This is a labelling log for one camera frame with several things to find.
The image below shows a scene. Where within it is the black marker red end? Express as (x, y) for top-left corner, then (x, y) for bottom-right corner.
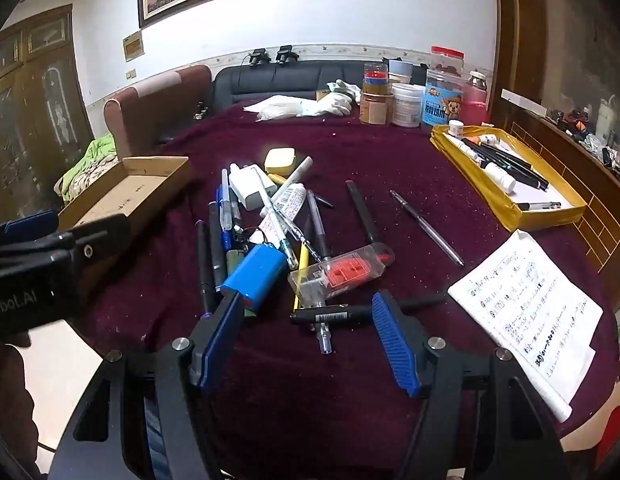
(346, 180), (385, 247)

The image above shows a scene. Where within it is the brown cardboard box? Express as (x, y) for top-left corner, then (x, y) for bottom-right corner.
(56, 156), (193, 261)

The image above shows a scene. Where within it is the brown armchair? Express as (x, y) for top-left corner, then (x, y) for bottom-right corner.
(104, 64), (214, 161)

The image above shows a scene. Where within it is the maroon velvet tablecloth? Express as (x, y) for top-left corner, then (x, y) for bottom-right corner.
(85, 102), (620, 480)

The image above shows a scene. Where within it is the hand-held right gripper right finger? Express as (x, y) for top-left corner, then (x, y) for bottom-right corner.
(371, 289), (571, 480)

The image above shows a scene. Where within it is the gold yellow tray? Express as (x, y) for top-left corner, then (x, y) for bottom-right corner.
(430, 124), (589, 234)

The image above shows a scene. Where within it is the white pen teal tip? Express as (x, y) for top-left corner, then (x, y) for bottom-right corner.
(254, 166), (298, 268)

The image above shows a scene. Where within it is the red plastic stool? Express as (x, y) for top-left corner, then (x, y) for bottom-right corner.
(596, 395), (620, 467)

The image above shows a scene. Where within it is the amber jar tan label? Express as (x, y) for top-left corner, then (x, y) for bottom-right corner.
(359, 92), (395, 126)

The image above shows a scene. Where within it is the white plastic bag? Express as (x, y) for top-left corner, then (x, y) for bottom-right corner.
(242, 97), (312, 122)

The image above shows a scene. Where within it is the white paper sheet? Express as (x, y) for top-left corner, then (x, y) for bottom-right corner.
(490, 130), (574, 212)

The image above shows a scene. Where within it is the white barcode label tube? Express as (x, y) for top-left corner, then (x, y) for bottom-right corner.
(260, 183), (307, 233)

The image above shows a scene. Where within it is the countertop clutter pile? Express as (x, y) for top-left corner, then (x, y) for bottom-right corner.
(549, 105), (620, 181)

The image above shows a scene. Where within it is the clear pen black grip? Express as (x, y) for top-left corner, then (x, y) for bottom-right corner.
(306, 191), (334, 262)

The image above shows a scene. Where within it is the brown jar blue lid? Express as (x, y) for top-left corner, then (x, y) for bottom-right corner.
(363, 61), (390, 96)

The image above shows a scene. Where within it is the black marker purple end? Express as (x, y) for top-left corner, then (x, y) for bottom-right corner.
(197, 220), (215, 321)

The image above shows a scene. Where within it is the white cotton glove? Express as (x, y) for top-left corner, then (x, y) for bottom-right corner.
(302, 95), (354, 117)
(326, 80), (362, 105)

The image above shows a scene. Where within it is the green patterned blanket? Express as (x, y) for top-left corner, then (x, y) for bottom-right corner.
(57, 132), (116, 207)

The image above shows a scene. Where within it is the wooden glass door cabinet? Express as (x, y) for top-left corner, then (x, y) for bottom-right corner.
(0, 4), (97, 231)

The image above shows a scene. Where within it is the white marker pen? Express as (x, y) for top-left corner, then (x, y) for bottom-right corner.
(272, 156), (314, 202)

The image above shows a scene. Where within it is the white pill bottle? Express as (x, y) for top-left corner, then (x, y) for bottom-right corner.
(482, 162), (517, 194)

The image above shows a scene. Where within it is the black leather sofa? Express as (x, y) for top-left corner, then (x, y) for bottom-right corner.
(210, 59), (432, 117)

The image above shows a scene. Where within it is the clear jar red lid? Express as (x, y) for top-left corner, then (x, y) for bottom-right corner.
(421, 46), (465, 129)

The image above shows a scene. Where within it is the pink bottle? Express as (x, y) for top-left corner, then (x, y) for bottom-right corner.
(462, 70), (491, 126)

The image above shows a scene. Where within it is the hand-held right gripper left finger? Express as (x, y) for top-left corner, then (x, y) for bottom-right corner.
(50, 290), (246, 480)

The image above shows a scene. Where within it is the wooden door frame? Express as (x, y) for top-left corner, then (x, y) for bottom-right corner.
(494, 0), (547, 127)

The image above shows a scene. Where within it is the yellow wall plaque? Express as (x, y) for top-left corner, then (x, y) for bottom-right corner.
(123, 31), (144, 63)

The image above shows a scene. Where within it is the white plastic tub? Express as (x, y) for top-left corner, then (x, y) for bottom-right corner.
(390, 83), (426, 129)

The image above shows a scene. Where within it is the black marker white label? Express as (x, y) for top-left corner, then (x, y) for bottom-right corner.
(290, 294), (448, 326)

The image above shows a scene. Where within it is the wooden tiled counter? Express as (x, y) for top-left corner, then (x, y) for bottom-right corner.
(500, 89), (620, 283)

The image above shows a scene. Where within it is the red part clear plastic case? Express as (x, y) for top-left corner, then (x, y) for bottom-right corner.
(288, 242), (396, 309)

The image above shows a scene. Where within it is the white kettle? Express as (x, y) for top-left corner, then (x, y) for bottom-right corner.
(595, 95), (619, 142)

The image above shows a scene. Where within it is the grey blue cup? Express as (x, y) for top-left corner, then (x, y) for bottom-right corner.
(388, 59), (414, 86)

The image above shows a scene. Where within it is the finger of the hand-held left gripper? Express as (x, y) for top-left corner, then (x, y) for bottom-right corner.
(0, 209), (60, 252)
(44, 213), (132, 282)

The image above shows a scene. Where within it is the cream yellow box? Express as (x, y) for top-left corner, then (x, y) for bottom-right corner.
(264, 147), (297, 173)

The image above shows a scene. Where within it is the person's left forearm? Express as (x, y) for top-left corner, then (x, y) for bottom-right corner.
(0, 331), (43, 480)

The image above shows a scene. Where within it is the yellow pen black tip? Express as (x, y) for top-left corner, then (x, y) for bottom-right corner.
(266, 173), (336, 209)

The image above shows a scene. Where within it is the slim silver black pen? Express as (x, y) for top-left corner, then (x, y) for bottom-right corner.
(389, 189), (465, 267)

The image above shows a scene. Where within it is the printed paper sheet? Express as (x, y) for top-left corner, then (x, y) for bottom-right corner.
(447, 230), (605, 424)

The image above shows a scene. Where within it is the white charger block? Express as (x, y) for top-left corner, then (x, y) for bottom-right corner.
(229, 165), (278, 211)

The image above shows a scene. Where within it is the blue battery pack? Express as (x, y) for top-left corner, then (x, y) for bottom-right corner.
(221, 227), (290, 309)

